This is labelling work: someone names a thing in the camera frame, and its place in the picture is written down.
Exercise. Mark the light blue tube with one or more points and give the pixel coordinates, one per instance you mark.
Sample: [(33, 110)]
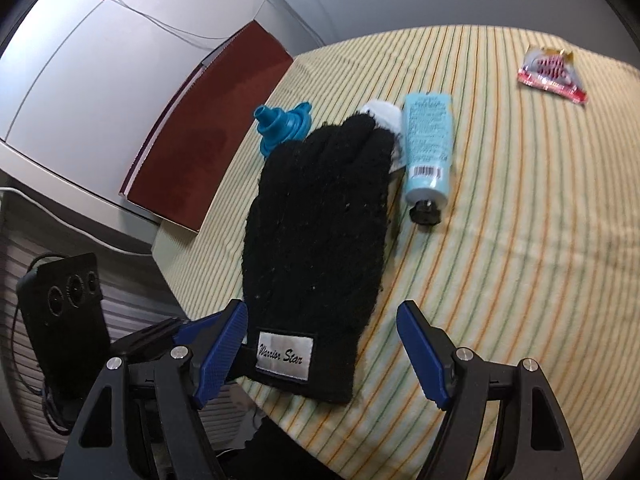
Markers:
[(425, 150)]

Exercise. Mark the red white snack packet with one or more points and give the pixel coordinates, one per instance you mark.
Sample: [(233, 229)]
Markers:
[(550, 72)]

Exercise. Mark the maroon box with white inside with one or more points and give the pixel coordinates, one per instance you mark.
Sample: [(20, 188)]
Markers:
[(200, 150)]

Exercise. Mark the black knit glove white label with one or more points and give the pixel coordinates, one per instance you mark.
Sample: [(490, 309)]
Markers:
[(310, 235)]

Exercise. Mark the grey ribbed panel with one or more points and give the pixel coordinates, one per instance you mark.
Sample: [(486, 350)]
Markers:
[(140, 285)]

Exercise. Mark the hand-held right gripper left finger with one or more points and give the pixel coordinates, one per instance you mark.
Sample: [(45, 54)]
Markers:
[(222, 355)]

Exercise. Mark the white round object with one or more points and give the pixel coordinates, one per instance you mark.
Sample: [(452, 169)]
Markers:
[(384, 115)]

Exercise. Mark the black box with round holes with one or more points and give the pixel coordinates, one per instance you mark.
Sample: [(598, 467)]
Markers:
[(65, 340)]

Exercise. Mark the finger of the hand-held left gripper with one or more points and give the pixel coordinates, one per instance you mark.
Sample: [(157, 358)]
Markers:
[(150, 335)]

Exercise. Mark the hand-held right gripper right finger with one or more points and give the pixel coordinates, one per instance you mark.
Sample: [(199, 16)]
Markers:
[(425, 355)]

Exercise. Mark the teal silicone funnel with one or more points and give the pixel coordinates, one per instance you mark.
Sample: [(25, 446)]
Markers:
[(280, 127)]

